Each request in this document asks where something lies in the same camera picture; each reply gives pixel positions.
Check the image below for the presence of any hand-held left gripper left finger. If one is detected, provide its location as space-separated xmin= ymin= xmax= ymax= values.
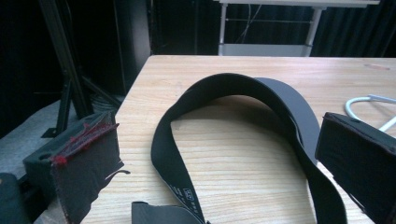
xmin=22 ymin=111 xmax=125 ymax=224

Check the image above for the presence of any white wire hat rack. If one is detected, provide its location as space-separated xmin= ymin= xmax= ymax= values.
xmin=344 ymin=93 xmax=396 ymax=133

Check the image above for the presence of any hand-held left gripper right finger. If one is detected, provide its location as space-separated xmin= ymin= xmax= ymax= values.
xmin=315 ymin=111 xmax=396 ymax=224

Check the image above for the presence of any black sun visor cap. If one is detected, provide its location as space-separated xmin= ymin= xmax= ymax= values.
xmin=131 ymin=73 xmax=348 ymax=224

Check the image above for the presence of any white desk frame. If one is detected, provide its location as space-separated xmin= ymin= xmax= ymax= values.
xmin=213 ymin=0 xmax=381 ymax=58

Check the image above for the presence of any black metal stand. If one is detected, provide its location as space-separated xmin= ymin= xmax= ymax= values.
xmin=36 ymin=0 xmax=125 ymax=138

